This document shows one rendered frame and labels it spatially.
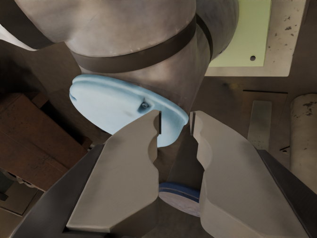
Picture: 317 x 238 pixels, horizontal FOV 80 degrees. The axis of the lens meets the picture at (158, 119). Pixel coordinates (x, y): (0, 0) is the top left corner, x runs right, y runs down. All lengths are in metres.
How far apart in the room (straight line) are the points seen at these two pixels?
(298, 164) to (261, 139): 0.14
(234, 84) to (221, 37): 0.60
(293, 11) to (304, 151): 0.46
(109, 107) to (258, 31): 0.26
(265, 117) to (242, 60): 0.50
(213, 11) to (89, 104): 0.18
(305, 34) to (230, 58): 0.41
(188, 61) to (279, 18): 0.25
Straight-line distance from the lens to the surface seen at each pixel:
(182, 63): 0.16
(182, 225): 2.09
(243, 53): 0.37
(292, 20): 0.40
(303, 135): 0.78
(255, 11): 0.34
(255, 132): 0.80
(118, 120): 0.18
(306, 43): 0.78
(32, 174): 1.95
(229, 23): 0.30
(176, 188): 0.91
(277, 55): 0.43
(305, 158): 0.73
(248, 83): 0.87
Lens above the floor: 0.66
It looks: 32 degrees down
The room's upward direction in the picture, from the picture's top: 153 degrees counter-clockwise
